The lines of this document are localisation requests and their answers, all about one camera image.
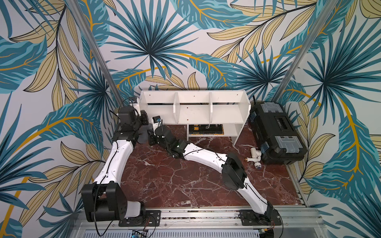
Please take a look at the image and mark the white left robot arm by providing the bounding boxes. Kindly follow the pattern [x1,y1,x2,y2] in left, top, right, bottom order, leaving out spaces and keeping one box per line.
[81,106,162,226]

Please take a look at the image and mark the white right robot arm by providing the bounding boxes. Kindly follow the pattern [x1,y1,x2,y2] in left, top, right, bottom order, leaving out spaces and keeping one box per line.
[147,126,283,226]

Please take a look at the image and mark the white wooden bookshelf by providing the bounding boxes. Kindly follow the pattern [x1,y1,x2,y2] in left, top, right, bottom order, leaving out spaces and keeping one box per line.
[139,90,251,144]

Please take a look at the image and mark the black yellow tool tray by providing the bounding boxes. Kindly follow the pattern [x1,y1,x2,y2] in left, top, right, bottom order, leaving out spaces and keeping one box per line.
[189,124,224,135]

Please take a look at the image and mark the white PVC pipe fitting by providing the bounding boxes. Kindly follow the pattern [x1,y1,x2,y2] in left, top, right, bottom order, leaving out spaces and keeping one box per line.
[245,147,262,169]

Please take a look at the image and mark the black plastic toolbox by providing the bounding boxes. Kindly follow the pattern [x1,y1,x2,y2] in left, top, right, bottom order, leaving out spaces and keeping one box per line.
[248,102,307,165]

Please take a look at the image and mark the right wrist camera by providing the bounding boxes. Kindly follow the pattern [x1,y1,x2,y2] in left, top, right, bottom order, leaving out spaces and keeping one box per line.
[152,116,162,126]

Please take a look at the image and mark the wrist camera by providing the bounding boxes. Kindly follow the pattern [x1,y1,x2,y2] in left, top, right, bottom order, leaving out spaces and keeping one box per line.
[128,96,140,113]
[152,116,162,126]

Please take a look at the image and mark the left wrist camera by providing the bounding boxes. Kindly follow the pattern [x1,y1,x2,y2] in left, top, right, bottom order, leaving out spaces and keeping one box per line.
[128,96,140,113]

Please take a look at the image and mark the left aluminium corner post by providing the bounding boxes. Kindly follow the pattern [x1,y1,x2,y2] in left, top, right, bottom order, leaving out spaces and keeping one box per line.
[66,0,124,105]

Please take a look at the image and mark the aluminium corner post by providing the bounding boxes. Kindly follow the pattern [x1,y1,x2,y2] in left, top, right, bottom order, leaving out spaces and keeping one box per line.
[271,0,338,103]
[66,0,124,105]

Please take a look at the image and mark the right aluminium corner post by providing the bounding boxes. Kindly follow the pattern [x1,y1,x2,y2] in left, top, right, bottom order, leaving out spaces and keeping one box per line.
[271,0,338,103]

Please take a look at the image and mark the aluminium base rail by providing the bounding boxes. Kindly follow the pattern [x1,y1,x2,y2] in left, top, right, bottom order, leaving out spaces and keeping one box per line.
[70,205,330,238]

